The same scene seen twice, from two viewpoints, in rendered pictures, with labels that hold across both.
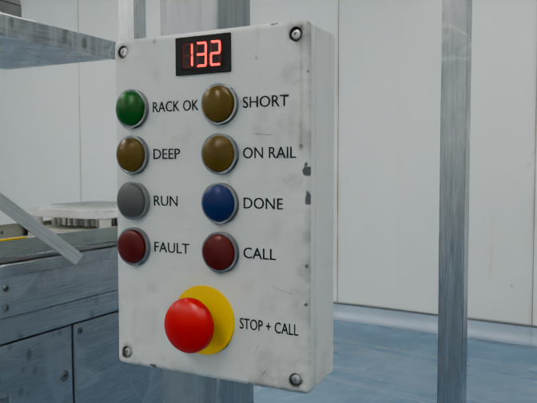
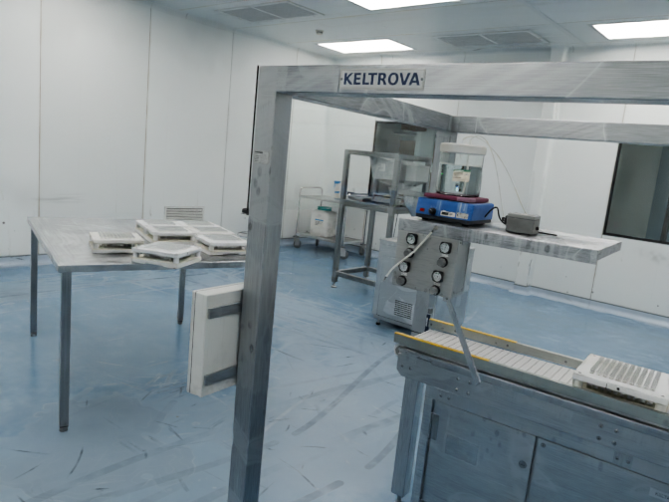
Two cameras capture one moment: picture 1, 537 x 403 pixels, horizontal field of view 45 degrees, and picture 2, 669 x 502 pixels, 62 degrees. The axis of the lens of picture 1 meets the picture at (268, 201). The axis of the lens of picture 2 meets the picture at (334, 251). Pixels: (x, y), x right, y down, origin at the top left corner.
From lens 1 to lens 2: 1.65 m
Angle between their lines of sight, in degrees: 97
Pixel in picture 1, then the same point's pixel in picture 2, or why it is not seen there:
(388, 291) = not seen: outside the picture
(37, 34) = (504, 243)
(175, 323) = not seen: hidden behind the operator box
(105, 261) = (557, 406)
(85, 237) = (538, 381)
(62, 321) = (524, 428)
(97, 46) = (561, 251)
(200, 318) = not seen: hidden behind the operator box
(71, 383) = (528, 473)
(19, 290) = (478, 388)
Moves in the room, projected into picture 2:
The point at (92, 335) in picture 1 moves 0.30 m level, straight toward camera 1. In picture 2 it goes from (555, 455) to (460, 452)
